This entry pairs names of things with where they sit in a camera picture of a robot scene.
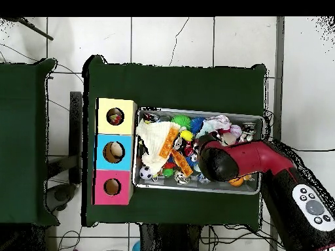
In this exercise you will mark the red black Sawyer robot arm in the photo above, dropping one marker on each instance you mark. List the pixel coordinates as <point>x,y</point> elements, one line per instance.
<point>256,157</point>

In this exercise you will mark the yellow ball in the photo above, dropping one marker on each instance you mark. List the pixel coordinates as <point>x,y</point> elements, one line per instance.
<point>186,135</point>

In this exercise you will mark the orange plastic brick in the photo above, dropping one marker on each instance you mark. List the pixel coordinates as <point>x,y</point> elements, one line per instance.
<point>168,143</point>
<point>182,163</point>

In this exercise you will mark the black white soccer ball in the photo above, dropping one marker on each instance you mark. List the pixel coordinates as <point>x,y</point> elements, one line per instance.
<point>145,173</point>

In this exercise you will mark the wooden box with three holes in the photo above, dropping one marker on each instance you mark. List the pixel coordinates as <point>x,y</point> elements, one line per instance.
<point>123,162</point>

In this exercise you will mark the shallow mesh bin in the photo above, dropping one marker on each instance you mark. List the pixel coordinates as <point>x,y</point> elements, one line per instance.
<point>183,187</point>

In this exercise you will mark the cream knitted cloth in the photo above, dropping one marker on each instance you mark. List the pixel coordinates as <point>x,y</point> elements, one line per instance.
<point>153,138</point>

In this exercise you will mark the orange basketball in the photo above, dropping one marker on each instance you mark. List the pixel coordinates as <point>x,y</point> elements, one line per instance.
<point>236,182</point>

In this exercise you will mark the green spiky ball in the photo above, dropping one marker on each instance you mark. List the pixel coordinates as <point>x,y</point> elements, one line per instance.
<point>181,121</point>

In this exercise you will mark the multicoloured patterned cloth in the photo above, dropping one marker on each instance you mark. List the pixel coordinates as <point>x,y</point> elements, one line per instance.
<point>115,119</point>

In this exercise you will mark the dark green tablecloth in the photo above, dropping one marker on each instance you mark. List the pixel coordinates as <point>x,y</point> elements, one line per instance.
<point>183,89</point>

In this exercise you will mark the blue spiky ball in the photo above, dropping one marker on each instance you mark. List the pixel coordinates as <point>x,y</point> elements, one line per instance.
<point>196,125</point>

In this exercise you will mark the green covered side table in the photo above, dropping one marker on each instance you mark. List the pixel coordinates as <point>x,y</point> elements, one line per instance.
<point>21,130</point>

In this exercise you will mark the dark grey rod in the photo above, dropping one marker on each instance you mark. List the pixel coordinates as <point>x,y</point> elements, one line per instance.
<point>39,32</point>

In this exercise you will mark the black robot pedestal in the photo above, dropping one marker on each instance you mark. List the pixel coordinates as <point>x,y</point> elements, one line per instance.
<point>170,239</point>

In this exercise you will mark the white baseball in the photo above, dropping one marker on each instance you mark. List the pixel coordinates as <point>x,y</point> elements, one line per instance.
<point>236,130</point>

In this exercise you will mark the mint knitted cloth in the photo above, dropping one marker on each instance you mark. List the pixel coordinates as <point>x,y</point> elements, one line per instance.
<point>206,128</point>

